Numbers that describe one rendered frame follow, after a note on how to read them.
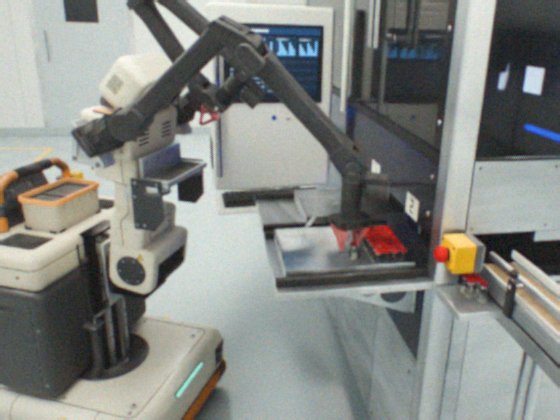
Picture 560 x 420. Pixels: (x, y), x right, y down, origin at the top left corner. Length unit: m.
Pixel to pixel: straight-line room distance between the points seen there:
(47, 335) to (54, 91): 5.28
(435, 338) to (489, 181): 0.44
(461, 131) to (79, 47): 5.93
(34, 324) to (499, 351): 1.39
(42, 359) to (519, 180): 1.52
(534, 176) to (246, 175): 1.23
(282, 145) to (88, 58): 4.85
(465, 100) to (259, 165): 1.17
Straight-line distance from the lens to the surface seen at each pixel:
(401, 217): 1.68
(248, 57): 1.20
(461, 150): 1.22
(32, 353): 1.92
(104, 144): 1.45
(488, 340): 1.51
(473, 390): 1.60
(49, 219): 1.86
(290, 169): 2.18
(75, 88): 6.86
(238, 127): 2.10
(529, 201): 1.36
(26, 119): 7.10
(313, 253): 1.43
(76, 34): 6.78
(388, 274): 1.32
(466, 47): 1.18
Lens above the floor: 1.52
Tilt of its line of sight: 19 degrees down
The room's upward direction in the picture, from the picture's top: 2 degrees clockwise
